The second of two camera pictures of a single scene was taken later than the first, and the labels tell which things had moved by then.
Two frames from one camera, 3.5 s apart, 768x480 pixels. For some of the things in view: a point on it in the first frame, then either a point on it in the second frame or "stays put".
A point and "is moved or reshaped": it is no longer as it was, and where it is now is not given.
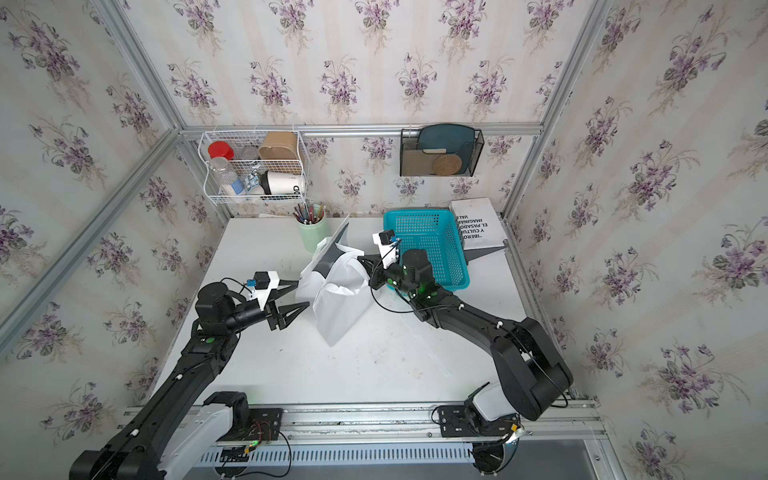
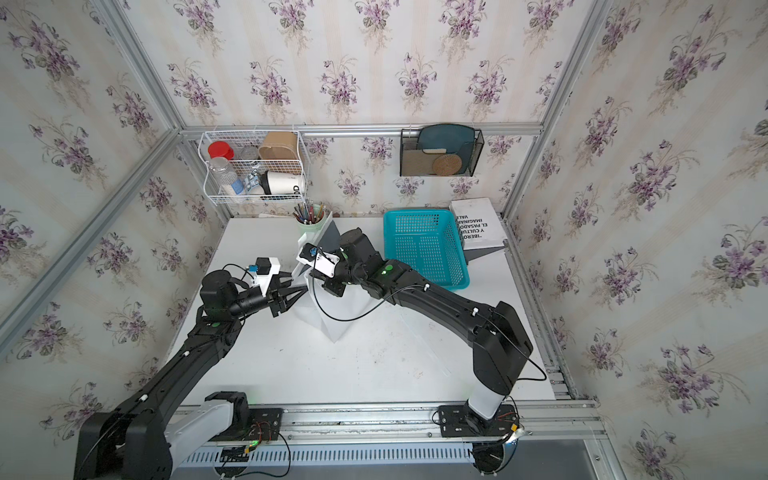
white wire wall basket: [253, 165] stays put
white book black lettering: [479, 224] stays put
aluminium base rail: [275, 423] stays put
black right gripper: [374, 263] to [331, 288]
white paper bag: [339, 285] is moved or reshaped
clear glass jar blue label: [226, 175] stays put
